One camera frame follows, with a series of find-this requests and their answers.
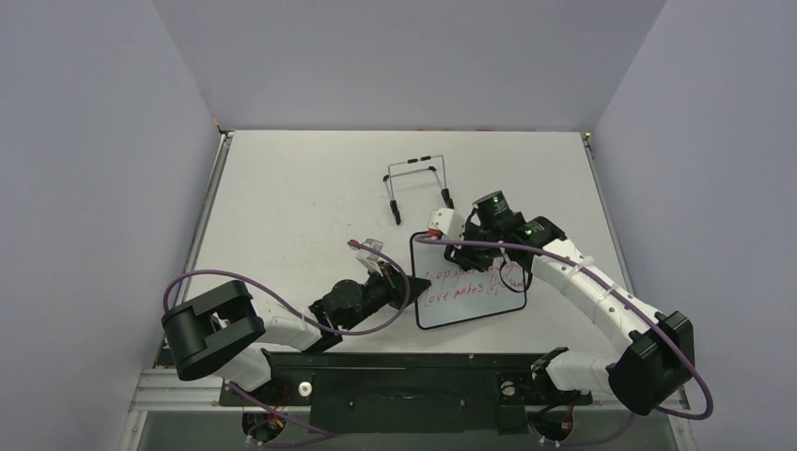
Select small whiteboard black frame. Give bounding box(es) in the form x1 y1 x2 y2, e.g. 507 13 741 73
410 239 530 330

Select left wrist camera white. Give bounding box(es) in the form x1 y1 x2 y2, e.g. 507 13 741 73
347 238 386 276

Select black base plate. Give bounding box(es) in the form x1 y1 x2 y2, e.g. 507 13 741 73
211 352 593 434

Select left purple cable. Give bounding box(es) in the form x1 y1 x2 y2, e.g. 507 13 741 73
163 239 414 449

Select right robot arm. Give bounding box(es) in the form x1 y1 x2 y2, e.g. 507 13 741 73
428 191 695 415

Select aluminium left side rail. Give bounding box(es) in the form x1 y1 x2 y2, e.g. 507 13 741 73
163 131 235 350

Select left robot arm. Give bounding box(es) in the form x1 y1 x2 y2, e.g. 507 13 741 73
161 264 431 404

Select aluminium right side rail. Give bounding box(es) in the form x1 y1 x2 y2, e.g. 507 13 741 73
580 132 639 300

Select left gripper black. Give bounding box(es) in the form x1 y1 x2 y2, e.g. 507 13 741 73
342 261 430 332

